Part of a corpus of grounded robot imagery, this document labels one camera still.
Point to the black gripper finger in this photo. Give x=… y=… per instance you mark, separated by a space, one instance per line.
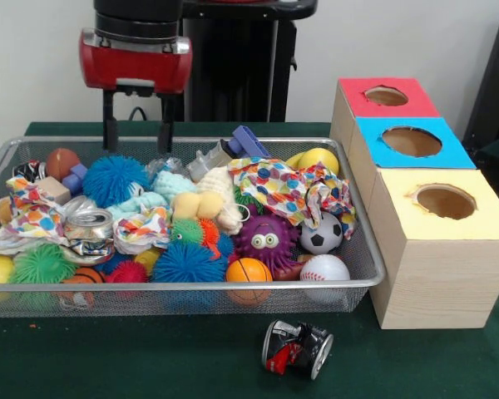
x=166 y=124
x=110 y=120

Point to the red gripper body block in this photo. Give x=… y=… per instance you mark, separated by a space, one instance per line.
x=137 y=64

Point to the colourful paper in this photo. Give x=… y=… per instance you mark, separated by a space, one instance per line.
x=283 y=183

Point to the black white soccer ball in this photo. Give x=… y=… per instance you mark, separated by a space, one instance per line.
x=321 y=237

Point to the crushed red black can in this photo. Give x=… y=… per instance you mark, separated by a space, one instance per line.
x=293 y=351

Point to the wooden box with three holes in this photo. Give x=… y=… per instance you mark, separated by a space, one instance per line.
x=436 y=270

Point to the blue spiky rubber ball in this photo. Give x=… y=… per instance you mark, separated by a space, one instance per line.
x=116 y=180
x=189 y=264

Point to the purple plastic toy block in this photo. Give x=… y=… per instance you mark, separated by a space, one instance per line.
x=245 y=141

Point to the crushed silver can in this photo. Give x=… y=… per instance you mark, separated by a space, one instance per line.
x=89 y=224

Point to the purple spiky monster toy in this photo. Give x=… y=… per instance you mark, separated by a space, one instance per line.
x=266 y=237

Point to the yellow plastic ball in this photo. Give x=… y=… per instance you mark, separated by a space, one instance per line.
x=320 y=158

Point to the orange foam basketball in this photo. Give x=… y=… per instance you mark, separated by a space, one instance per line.
x=249 y=272

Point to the white foam baseball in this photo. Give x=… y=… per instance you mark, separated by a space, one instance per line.
x=324 y=270

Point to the black chair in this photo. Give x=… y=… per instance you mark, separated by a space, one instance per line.
x=495 y=83

